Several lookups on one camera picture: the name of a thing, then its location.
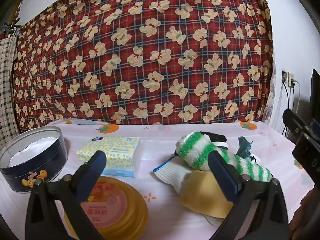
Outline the round dark blue tin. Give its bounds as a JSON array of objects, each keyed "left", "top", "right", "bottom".
[{"left": 0, "top": 126, "right": 69, "bottom": 194}]

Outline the white plastic bag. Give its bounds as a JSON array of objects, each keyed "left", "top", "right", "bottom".
[{"left": 50, "top": 118, "right": 111, "bottom": 126}]

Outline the yellow cloth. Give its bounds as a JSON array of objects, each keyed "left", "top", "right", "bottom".
[{"left": 179, "top": 172, "right": 235, "bottom": 218}]

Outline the dark monitor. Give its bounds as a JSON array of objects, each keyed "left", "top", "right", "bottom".
[{"left": 311, "top": 68, "right": 320, "bottom": 130}]

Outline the white blue-edged sock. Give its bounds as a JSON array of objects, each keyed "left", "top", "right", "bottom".
[{"left": 152, "top": 160, "right": 200, "bottom": 194}]

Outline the round yellow lid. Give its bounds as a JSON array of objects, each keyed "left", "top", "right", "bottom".
[{"left": 63, "top": 176, "right": 150, "bottom": 240}]

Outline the white fruit print tablecloth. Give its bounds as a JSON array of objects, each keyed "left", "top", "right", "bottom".
[{"left": 0, "top": 119, "right": 315, "bottom": 240}]

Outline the blue clothes hanger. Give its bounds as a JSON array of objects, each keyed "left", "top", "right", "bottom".
[{"left": 4, "top": 21, "right": 22, "bottom": 37}]

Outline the green white striped fuzzy sock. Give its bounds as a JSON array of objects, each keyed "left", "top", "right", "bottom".
[{"left": 174, "top": 131, "right": 273, "bottom": 182}]

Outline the red plaid bear printed blanket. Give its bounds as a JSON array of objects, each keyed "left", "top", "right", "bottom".
[{"left": 12, "top": 0, "right": 274, "bottom": 128}]

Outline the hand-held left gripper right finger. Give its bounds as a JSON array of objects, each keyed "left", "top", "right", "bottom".
[{"left": 208, "top": 152, "right": 289, "bottom": 240}]

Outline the checked cream cloth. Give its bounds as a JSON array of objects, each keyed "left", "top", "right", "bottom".
[{"left": 0, "top": 34, "right": 22, "bottom": 150}]

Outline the white cable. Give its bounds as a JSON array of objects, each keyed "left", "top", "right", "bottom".
[{"left": 292, "top": 80, "right": 301, "bottom": 114}]

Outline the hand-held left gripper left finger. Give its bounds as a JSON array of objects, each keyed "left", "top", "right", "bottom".
[{"left": 25, "top": 151, "right": 107, "bottom": 240}]

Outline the white round pad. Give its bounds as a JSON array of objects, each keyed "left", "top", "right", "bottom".
[{"left": 203, "top": 213, "right": 225, "bottom": 227}]

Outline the yellow patterned tissue packet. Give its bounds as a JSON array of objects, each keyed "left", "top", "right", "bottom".
[{"left": 76, "top": 136, "right": 141, "bottom": 178}]

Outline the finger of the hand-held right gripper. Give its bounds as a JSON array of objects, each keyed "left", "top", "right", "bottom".
[{"left": 282, "top": 109, "right": 313, "bottom": 143}]

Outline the person's right hand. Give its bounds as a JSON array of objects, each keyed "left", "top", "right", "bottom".
[{"left": 289, "top": 187, "right": 318, "bottom": 240}]

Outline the teal cloth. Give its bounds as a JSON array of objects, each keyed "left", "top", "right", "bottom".
[{"left": 236, "top": 136, "right": 253, "bottom": 158}]

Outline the white lace curtain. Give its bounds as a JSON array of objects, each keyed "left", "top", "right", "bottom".
[{"left": 264, "top": 77, "right": 276, "bottom": 126}]

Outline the black cable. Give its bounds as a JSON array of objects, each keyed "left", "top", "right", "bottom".
[{"left": 282, "top": 81, "right": 291, "bottom": 136}]

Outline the white cloth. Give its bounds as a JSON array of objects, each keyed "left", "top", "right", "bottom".
[{"left": 214, "top": 141, "right": 230, "bottom": 152}]

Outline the black fuzzy band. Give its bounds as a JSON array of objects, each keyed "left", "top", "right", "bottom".
[{"left": 200, "top": 131, "right": 227, "bottom": 144}]

